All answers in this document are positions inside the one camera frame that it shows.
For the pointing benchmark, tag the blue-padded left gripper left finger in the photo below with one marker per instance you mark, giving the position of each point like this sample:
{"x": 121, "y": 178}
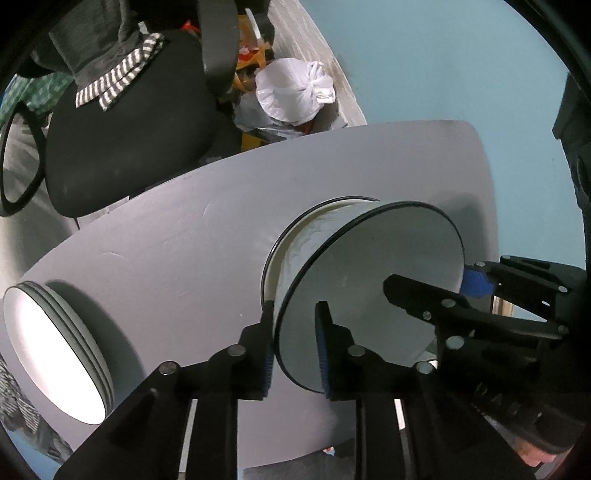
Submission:
{"x": 258, "y": 359}

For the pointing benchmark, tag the white bag on floor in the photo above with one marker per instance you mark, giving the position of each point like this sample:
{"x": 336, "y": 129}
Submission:
{"x": 289, "y": 96}

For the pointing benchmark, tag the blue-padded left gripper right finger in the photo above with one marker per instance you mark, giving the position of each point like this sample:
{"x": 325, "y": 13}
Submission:
{"x": 337, "y": 355}

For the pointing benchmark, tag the green checkered tablecloth table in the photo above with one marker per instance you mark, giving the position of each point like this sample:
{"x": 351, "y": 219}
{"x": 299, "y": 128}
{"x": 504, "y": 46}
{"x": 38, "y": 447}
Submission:
{"x": 40, "y": 95}

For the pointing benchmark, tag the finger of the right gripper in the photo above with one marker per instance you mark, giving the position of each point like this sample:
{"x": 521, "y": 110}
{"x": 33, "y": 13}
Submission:
{"x": 480, "y": 280}

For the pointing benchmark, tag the person's right hand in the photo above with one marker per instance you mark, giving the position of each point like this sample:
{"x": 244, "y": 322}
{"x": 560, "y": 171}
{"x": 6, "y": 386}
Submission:
{"x": 531, "y": 455}

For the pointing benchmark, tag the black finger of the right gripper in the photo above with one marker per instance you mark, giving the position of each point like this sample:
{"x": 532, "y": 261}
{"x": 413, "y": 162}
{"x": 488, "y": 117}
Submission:
{"x": 452, "y": 313}

